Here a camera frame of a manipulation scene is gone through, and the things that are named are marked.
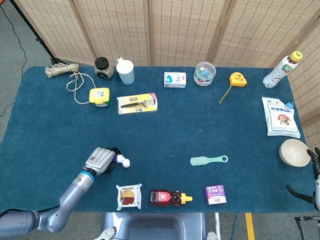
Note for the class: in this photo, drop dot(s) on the purple white toothpaste tube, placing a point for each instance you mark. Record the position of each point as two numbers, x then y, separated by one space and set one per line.
123 161

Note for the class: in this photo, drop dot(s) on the bamboo folding screen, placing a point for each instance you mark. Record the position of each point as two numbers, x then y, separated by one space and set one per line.
175 30

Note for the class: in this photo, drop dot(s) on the white blue small carton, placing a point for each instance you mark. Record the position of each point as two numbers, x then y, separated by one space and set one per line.
175 80

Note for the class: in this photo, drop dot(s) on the clear tub of binder clips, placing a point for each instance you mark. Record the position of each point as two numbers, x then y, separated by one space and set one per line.
204 73

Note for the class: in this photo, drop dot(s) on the dark blue table mat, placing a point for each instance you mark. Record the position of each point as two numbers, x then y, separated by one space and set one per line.
160 130

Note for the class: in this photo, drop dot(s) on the razor in yellow blister pack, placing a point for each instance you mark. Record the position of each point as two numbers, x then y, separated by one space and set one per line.
137 103

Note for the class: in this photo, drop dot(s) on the white printed snack bag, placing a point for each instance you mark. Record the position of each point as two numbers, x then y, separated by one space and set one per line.
281 117

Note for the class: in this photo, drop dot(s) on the white pastry packet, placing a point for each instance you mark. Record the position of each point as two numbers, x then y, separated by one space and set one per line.
128 197

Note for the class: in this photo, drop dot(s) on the glass jar with black lid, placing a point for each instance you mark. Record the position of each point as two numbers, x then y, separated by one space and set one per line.
103 71

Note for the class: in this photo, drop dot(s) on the yellow floor tape strip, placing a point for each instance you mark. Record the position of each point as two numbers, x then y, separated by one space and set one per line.
250 227

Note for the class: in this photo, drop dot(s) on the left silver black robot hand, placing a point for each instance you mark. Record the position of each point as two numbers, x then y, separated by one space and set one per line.
98 160

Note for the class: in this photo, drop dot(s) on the bear-shaped honey bottle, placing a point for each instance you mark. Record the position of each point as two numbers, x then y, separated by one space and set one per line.
162 197

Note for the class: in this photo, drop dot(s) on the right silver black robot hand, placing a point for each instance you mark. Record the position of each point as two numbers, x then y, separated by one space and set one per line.
317 190

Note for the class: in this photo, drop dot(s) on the translucent white plastic cup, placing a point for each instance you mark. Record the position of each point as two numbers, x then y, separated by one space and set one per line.
125 72

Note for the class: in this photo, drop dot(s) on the purple white small box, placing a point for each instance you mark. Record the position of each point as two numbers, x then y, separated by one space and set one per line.
215 195

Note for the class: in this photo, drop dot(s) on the white floor pole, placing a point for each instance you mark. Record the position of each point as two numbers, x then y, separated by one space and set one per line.
217 225

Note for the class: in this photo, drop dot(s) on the blue binder clip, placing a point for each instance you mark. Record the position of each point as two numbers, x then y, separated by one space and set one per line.
289 104

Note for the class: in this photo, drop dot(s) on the beige bowl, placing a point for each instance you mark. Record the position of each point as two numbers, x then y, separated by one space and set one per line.
295 153

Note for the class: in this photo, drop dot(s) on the black tripod stand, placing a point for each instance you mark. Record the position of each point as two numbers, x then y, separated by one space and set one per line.
56 60

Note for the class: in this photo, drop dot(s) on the drink bottle with yellow cap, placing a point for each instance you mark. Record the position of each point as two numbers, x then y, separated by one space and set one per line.
277 75

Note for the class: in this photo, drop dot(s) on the mint green hairbrush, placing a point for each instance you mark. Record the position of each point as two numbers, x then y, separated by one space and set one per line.
200 161

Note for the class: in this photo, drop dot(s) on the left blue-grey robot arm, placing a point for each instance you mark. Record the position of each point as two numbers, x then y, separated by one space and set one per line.
67 200

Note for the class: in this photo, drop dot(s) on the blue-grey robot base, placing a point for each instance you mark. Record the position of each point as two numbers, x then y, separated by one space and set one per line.
155 227

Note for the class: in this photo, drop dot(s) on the yellow tape measure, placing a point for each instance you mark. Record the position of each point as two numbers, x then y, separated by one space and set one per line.
238 79

